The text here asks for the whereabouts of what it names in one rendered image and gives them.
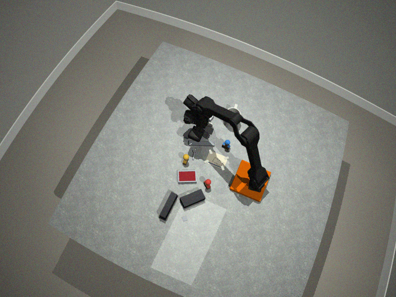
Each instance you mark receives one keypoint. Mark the red-handled rubber stamp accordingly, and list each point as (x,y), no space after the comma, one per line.
(207,183)

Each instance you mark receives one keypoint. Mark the yellow rubber stamp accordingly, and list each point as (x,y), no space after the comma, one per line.
(185,157)

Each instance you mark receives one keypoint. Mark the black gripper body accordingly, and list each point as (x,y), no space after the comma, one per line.
(196,134)

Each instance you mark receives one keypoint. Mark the grey open cylinder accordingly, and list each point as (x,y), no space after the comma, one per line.
(235,110)

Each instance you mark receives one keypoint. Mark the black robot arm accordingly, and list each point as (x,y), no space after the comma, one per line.
(205,108)

